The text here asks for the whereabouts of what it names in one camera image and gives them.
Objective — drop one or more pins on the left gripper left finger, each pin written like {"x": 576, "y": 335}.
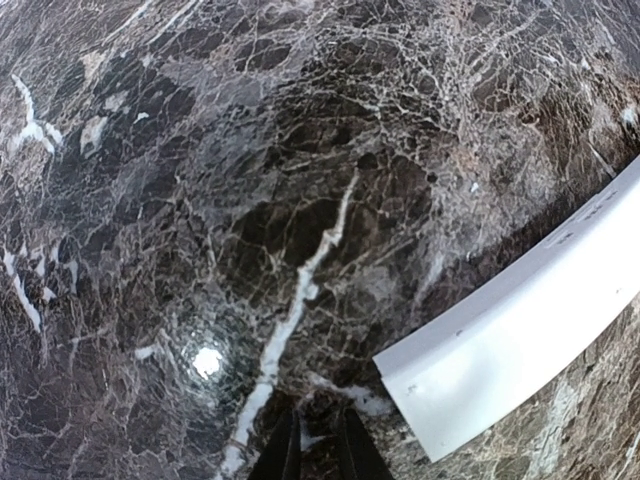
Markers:
{"x": 281, "y": 457}

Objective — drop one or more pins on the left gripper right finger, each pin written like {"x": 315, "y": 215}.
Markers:
{"x": 359, "y": 458}

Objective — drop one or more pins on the white remote control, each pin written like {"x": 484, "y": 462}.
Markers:
{"x": 468, "y": 368}

